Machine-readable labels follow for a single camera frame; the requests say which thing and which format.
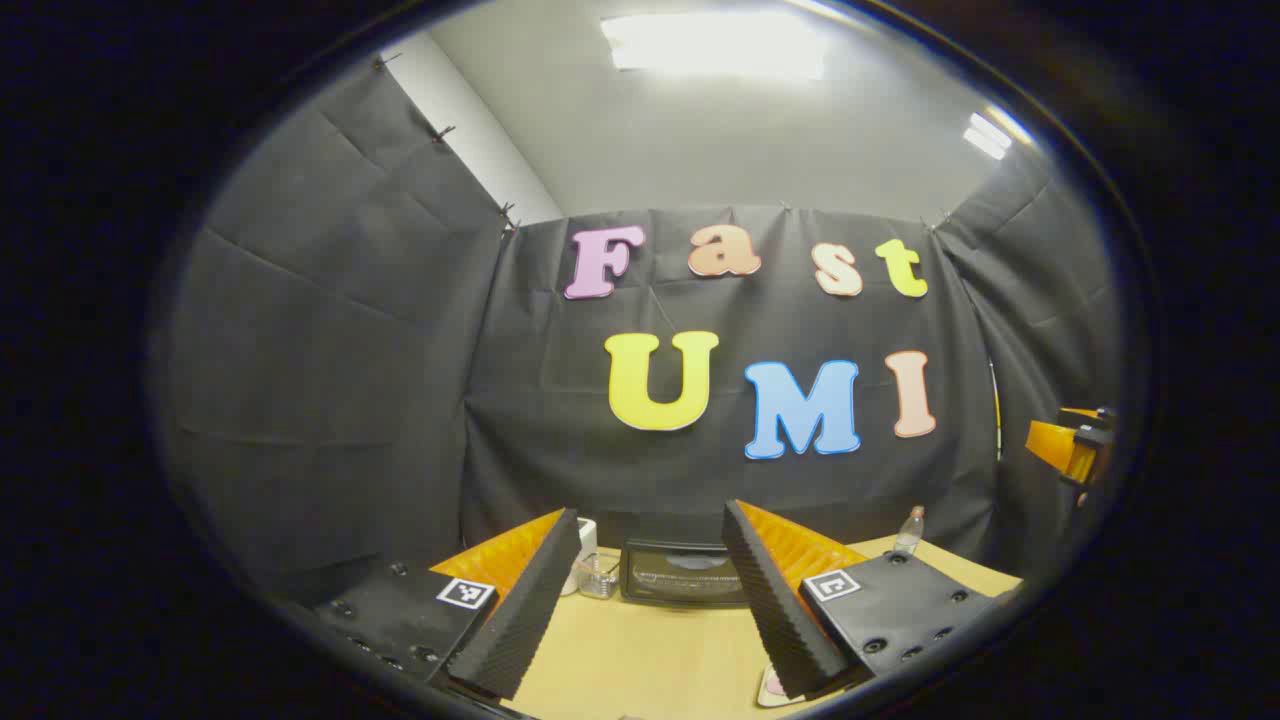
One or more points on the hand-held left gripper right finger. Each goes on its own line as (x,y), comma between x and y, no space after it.
(775,612)

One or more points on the small ceiling light panel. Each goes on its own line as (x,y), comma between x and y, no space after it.
(990,135)

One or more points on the clear bottle with red label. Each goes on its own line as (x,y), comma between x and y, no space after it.
(908,535)

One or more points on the plate of pink food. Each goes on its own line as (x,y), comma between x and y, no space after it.
(772,690)

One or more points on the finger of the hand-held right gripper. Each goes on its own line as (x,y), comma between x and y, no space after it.
(1050,445)

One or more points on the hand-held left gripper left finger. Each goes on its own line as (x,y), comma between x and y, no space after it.
(528,612)

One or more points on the white toaster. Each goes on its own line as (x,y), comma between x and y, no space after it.
(587,535)

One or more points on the large ceiling light panel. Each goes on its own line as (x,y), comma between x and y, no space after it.
(715,45)

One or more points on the black backdrop cloth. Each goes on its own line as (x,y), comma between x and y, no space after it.
(400,400)

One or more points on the black electric oven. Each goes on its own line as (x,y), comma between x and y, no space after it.
(680,575)

